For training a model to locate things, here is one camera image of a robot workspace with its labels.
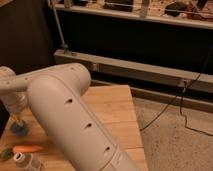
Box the round blue sponge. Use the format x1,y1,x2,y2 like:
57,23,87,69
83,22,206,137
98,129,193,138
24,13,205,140
10,121,28,137

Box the metal pole with base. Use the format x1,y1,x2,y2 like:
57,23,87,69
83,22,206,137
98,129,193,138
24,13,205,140
50,0,77,56

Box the black power cable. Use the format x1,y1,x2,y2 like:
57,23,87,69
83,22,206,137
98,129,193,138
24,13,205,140
139,43,213,138

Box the white window sill shelf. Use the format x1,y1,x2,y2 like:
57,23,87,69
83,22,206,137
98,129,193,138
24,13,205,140
48,0,213,30

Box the orange carrot with green top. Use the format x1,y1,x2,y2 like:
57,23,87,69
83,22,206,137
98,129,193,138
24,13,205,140
0,145,43,161

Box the wooden table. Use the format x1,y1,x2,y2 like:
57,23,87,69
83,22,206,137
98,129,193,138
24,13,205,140
0,85,148,171

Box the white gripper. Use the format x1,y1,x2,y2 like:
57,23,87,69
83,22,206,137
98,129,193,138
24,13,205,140
0,92,27,127

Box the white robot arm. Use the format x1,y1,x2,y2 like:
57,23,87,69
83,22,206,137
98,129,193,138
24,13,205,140
0,63,140,171

